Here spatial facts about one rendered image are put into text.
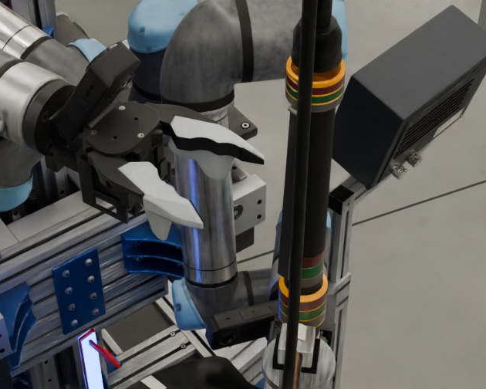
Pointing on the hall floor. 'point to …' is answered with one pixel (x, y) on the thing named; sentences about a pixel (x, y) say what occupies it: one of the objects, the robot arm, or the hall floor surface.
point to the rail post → (339, 345)
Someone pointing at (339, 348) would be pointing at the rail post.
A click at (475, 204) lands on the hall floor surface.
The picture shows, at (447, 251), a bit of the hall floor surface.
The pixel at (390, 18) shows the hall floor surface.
